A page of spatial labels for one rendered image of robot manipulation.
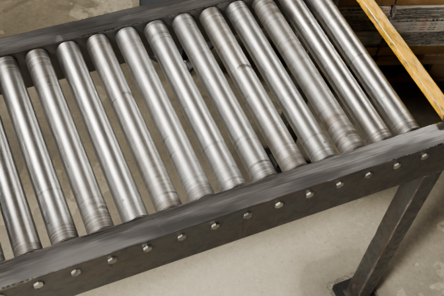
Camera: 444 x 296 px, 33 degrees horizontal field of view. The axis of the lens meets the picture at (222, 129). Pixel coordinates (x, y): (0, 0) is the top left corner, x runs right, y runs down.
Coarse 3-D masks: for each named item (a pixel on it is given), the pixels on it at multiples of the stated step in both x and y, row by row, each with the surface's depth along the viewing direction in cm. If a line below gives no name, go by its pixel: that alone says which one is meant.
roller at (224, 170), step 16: (144, 32) 165; (160, 32) 162; (160, 48) 160; (176, 48) 161; (160, 64) 160; (176, 64) 157; (176, 80) 155; (192, 80) 156; (176, 96) 155; (192, 96) 153; (192, 112) 151; (208, 112) 151; (192, 128) 150; (208, 128) 148; (208, 144) 146; (224, 144) 147; (208, 160) 146; (224, 160) 144; (224, 176) 142; (240, 176) 143
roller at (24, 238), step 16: (0, 128) 145; (0, 144) 142; (0, 160) 140; (0, 176) 138; (16, 176) 139; (0, 192) 136; (16, 192) 136; (0, 208) 136; (16, 208) 134; (16, 224) 132; (32, 224) 134; (16, 240) 131; (32, 240) 131; (16, 256) 130
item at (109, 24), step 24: (168, 0) 168; (192, 0) 169; (216, 0) 169; (240, 0) 171; (336, 0) 185; (72, 24) 161; (96, 24) 162; (120, 24) 162; (144, 24) 164; (168, 24) 168; (0, 48) 156; (24, 48) 156; (48, 48) 158; (24, 72) 161
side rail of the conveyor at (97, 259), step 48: (384, 144) 150; (432, 144) 151; (240, 192) 140; (288, 192) 141; (336, 192) 149; (96, 240) 132; (144, 240) 132; (192, 240) 140; (0, 288) 125; (48, 288) 132
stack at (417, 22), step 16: (352, 16) 238; (400, 16) 239; (416, 16) 240; (432, 16) 241; (368, 32) 245; (400, 32) 246; (416, 32) 246; (432, 32) 247; (384, 64) 258; (400, 64) 259; (432, 64) 261; (400, 80) 266
